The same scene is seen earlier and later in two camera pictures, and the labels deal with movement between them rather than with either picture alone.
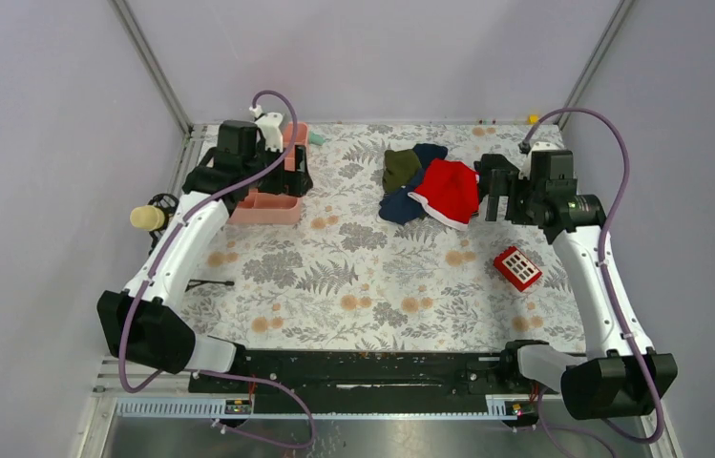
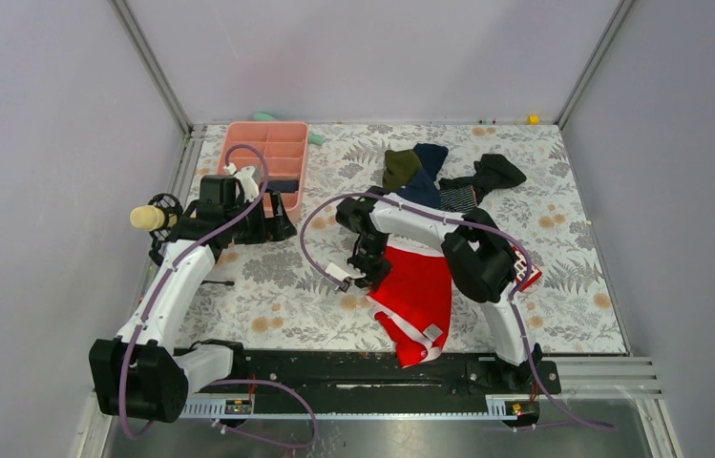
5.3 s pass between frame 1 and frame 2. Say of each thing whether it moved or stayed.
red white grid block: stayed
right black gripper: moved
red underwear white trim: moved
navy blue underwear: stayed
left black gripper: moved
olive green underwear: stayed
